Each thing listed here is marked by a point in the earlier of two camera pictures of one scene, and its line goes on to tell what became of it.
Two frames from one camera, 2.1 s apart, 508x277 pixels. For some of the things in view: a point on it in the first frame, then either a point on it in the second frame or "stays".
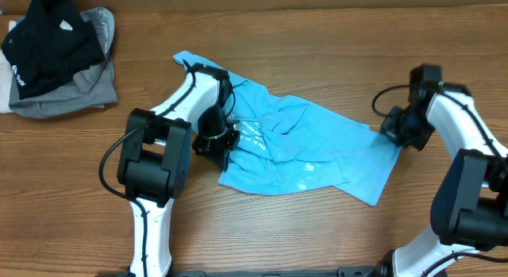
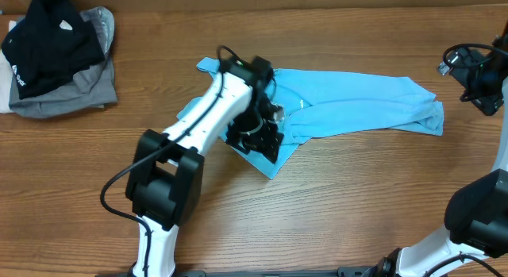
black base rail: (348, 271) stays
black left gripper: (222, 149) to (263, 139)
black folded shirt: (50, 44) stays
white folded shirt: (6, 77) stays
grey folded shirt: (91, 89) stays
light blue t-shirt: (286, 144) to (313, 105)
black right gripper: (389, 128) to (492, 100)
